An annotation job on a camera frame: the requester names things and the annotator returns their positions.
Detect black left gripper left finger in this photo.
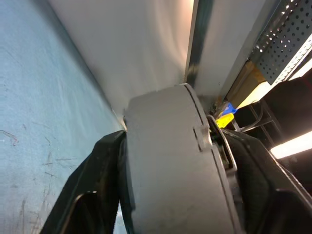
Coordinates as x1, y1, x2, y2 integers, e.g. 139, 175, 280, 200
40, 130, 128, 234

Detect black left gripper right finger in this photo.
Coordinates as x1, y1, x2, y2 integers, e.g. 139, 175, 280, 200
218, 129, 312, 234

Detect grey motor housing copper windings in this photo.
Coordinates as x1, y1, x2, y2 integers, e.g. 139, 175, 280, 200
123, 83, 242, 234

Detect white light strip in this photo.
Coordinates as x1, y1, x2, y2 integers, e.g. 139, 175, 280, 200
270, 131, 312, 159

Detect yellow plastic object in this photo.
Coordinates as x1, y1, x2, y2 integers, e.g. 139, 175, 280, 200
215, 113, 235, 128

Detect blue plastic object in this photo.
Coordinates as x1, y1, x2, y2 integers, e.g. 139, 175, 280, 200
222, 102, 238, 115

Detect blue table cover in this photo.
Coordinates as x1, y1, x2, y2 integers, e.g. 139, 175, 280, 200
0, 0, 126, 234

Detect white backdrop sheet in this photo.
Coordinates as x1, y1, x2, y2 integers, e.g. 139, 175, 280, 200
47, 0, 283, 122

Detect grey perforated metal shelf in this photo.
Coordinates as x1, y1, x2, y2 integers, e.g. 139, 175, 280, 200
251, 0, 312, 85

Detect grey metal post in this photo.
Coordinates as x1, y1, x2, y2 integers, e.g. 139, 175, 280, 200
185, 0, 213, 85

